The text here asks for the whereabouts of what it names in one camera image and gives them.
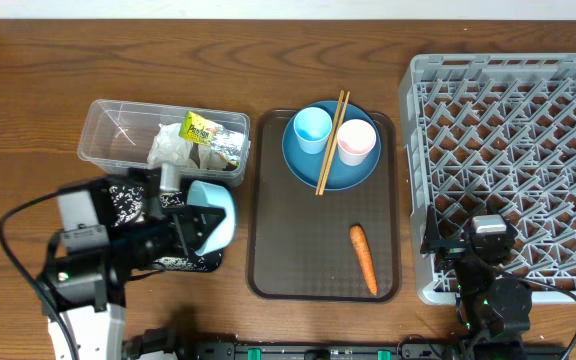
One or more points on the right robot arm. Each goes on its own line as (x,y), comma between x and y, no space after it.
(495,309)

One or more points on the brown serving tray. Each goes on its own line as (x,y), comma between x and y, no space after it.
(299,245)

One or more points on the light blue rice bowl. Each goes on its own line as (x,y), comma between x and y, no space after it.
(216,210)

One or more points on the clear plastic bin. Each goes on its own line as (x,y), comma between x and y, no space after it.
(118,135)

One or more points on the right wooden chopstick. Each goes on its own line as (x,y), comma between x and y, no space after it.
(332,152)

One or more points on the pink cup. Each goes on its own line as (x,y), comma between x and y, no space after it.
(355,139)

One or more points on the orange carrot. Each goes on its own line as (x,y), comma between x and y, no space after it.
(362,250)

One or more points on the black plastic tray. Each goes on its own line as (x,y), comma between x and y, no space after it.
(178,260)

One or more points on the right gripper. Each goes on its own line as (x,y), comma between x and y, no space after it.
(451,251)

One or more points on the green yellow snack wrapper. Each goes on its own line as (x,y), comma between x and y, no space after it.
(200,130)

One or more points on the white tissue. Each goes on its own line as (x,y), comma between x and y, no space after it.
(169,147)

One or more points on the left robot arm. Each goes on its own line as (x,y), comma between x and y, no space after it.
(86,298)

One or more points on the grey dishwasher rack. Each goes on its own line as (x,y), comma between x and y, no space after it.
(498,127)

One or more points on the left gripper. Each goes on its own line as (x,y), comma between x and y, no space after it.
(189,234)

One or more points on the dark blue plate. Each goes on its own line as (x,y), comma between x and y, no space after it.
(307,167)

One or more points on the light blue cup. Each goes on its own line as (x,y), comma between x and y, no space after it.
(312,126)

